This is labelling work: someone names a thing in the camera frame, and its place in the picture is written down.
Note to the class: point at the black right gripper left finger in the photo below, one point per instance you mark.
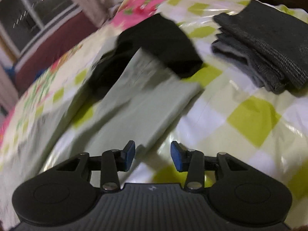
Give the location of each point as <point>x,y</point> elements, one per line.
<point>109,163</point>

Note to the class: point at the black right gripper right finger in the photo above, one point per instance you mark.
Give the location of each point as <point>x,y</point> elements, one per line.
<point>196,164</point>

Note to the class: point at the light green pants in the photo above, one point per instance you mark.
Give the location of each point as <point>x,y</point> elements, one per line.
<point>140,106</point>

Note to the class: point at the green checkered bed sheet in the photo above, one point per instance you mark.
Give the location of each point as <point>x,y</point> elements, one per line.
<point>232,115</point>

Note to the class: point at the grey folded garment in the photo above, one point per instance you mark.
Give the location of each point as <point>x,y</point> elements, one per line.
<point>230,54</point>

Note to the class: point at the black folded garment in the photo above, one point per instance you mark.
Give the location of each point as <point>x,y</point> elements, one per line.
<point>158,36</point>

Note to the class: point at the dark grey folded pants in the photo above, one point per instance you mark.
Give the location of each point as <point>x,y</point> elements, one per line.
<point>274,43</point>

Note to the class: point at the pink floral blanket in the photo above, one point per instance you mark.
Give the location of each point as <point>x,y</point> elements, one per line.
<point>132,12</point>

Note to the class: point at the window with white frame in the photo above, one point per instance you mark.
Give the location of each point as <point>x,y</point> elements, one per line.
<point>24,21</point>

